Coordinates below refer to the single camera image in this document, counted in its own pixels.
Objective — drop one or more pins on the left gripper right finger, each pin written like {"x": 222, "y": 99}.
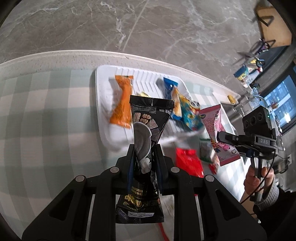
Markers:
{"x": 169, "y": 177}

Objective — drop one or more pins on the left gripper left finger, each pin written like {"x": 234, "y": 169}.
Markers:
{"x": 118, "y": 179}

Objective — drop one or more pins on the red snack bag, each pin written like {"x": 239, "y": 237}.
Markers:
{"x": 187, "y": 160}

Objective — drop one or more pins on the black snack packet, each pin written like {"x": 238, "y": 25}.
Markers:
{"x": 142, "y": 205}

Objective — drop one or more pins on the green-edged sunflower seed packet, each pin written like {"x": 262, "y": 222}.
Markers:
{"x": 207, "y": 152}

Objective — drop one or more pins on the orange snack bar packet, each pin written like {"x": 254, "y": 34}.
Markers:
{"x": 121, "y": 115}

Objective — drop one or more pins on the blue panda walnut packet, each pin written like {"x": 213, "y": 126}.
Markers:
{"x": 190, "y": 113}

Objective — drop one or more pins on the blue bread snack packet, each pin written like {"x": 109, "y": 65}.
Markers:
{"x": 172, "y": 92}

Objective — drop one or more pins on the white long snack packet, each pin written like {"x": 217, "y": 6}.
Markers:
{"x": 168, "y": 205}

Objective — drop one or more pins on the gold snack packet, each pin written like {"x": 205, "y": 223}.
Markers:
{"x": 143, "y": 94}

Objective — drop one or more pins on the person's right hand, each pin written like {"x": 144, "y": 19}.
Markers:
{"x": 251, "y": 182}

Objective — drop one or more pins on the steel sink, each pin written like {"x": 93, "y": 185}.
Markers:
{"x": 235, "y": 114}

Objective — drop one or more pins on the yellow sponge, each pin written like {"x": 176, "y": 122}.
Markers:
{"x": 232, "y": 99}

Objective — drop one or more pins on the blue hanging holder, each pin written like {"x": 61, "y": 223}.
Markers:
{"x": 241, "y": 73}

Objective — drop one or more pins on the green checkered tablecloth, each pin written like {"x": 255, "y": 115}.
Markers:
{"x": 49, "y": 135}

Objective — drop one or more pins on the white plastic tray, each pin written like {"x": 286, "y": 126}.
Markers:
{"x": 108, "y": 94}

